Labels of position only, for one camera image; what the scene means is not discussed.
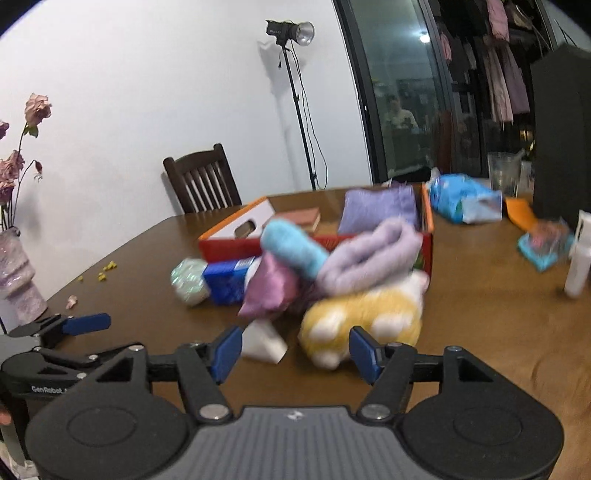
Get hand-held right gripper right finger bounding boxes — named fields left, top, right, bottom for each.
left=348, top=325, right=513, bottom=423

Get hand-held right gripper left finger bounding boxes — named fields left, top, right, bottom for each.
left=78, top=325, right=244, bottom=423

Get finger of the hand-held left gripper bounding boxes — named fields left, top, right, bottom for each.
left=32, top=343, right=145, bottom=380
left=9, top=313, right=112, bottom=347

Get white paper cone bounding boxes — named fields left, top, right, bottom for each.
left=240, top=318, right=287, bottom=363

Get yellow plush toy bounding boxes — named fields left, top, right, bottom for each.
left=298, top=270, right=429, bottom=370

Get blue tissue pack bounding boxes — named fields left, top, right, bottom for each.
left=203, top=257, right=263, bottom=306

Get purple satin pouch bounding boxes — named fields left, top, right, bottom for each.
left=238, top=253, right=301, bottom=320

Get lavender fuzzy towel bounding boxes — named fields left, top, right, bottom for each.
left=316, top=218, right=423, bottom=296

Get light blue fuzzy sock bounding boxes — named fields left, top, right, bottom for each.
left=261, top=219, right=329, bottom=281

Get red cardboard box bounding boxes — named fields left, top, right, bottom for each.
left=198, top=182, right=435, bottom=282

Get yellow crumbs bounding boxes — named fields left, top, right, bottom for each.
left=78, top=261, right=119, bottom=283

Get pink glitter vase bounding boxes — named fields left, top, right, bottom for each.
left=0, top=225, right=49, bottom=328

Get iridescent white pouch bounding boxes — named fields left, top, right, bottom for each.
left=171, top=258, right=211, bottom=308

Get folded purple towel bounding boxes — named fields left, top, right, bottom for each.
left=338, top=185, right=419, bottom=235

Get dark wooden chair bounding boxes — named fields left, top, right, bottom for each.
left=163, top=143, right=243, bottom=214

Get dried pink roses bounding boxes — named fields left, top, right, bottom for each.
left=0, top=92, right=54, bottom=232

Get large blue tissue package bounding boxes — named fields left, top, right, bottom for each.
left=427, top=173, right=504, bottom=225

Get light blue snack packet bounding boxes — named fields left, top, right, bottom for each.
left=517, top=219, right=573, bottom=272

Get orange packet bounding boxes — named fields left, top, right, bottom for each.
left=504, top=196, right=539, bottom=230

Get clear plastic cup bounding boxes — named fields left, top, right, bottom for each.
left=487, top=151, right=526, bottom=195

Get white bottle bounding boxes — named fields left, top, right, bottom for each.
left=564, top=209, right=591, bottom=299

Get studio light on stand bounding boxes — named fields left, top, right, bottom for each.
left=264, top=18, right=329, bottom=191

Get glass sliding door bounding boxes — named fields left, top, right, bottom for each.
left=335, top=0, right=467, bottom=186

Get black cabinet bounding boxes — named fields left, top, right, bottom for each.
left=529, top=43, right=591, bottom=220

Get hanging clothes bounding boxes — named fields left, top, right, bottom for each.
left=436, top=0, right=555, bottom=125

